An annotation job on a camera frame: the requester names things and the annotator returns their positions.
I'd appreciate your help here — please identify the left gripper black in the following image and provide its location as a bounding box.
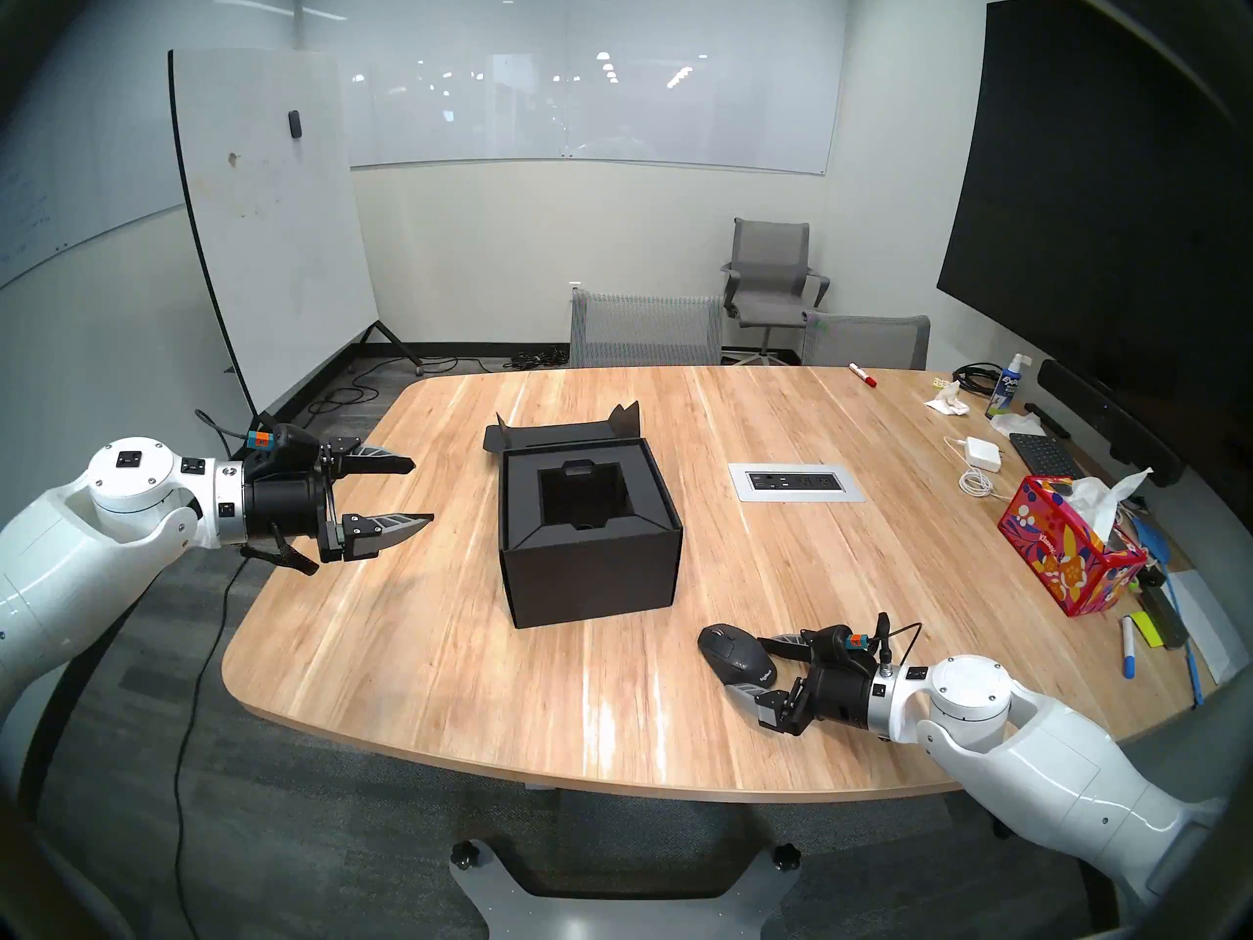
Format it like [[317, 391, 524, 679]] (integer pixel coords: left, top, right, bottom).
[[243, 443, 435, 563]]

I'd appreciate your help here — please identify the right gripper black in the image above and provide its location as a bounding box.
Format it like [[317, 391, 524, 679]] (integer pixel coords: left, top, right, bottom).
[[724, 633, 879, 736]]

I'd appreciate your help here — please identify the black Logitech computer mouse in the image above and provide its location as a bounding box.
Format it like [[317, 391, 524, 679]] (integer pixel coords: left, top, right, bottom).
[[698, 623, 779, 689]]

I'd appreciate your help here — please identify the black cardboard box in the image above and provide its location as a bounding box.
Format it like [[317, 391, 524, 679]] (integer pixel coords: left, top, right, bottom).
[[483, 400, 683, 631]]

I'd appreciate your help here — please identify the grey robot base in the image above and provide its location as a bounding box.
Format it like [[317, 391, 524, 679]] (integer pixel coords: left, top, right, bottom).
[[448, 835, 804, 940]]

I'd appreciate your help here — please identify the colourful Kleenex tissue box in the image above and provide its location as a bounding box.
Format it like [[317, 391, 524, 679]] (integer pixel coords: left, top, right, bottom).
[[997, 475, 1148, 618]]

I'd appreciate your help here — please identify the silver table power outlet panel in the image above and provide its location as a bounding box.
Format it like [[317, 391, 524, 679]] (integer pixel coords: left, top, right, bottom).
[[727, 462, 865, 504]]

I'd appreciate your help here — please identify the mobile whiteboard on black stand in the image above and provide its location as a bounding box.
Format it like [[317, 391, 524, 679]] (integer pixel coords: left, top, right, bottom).
[[168, 49, 427, 440]]

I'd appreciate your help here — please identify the grey ribbed mesh chair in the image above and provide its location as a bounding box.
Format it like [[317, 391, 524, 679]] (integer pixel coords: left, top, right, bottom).
[[570, 287, 725, 369]]

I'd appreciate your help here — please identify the grey plain mesh chair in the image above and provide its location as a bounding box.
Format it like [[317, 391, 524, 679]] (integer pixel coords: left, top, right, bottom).
[[801, 311, 931, 371]]

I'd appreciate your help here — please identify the black keyboard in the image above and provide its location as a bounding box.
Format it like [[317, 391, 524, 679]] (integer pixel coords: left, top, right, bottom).
[[1008, 432, 1088, 482]]

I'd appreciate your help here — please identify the Expo cleaner spray bottle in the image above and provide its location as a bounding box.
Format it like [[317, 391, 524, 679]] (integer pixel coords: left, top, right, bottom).
[[986, 353, 1033, 420]]

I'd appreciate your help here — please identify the white tissue sheet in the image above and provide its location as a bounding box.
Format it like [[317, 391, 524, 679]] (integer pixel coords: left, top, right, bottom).
[[1062, 466, 1154, 542]]

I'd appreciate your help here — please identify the black whiteboard eraser block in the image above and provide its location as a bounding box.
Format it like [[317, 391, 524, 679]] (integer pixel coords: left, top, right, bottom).
[[1136, 566, 1190, 650]]

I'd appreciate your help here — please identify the blue flat packet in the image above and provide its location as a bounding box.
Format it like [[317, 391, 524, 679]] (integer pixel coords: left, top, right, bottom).
[[1126, 512, 1176, 567]]

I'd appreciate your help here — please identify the grey office chair with armrests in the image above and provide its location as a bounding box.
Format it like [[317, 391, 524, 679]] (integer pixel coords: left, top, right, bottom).
[[721, 218, 831, 366]]

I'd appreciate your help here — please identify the black video bar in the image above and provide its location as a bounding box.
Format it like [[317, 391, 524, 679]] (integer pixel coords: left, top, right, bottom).
[[1036, 358, 1185, 487]]

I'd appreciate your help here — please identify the black floor cable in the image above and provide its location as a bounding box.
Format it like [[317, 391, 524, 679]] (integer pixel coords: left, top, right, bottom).
[[308, 355, 490, 415]]

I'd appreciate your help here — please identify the black looped gripper cable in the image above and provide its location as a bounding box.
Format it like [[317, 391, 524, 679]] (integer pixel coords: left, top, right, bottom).
[[240, 522, 321, 577]]

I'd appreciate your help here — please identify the right wrist camera cable black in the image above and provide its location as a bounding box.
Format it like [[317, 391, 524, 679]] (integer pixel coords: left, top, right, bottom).
[[874, 612, 923, 670]]

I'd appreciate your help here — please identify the wrist camera cable black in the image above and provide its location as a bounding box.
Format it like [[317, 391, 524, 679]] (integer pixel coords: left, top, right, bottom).
[[874, 612, 923, 670], [174, 409, 257, 940]]

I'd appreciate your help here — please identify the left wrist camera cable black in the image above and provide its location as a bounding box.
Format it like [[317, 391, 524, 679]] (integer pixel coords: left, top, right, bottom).
[[174, 409, 257, 940]]

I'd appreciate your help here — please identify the white coiled charger cable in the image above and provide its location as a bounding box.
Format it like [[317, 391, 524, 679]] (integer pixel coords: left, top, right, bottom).
[[943, 437, 1009, 501]]

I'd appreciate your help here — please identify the wide glass wall whiteboard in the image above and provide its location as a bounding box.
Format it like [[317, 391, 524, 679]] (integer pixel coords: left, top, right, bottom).
[[338, 52, 843, 177]]

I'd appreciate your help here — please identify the glass wall whiteboard with scribbles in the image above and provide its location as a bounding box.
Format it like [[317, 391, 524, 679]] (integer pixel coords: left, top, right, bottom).
[[0, 8, 300, 291]]

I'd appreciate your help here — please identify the large black wall television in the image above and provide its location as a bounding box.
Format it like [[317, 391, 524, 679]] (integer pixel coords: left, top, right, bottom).
[[935, 0, 1253, 430]]

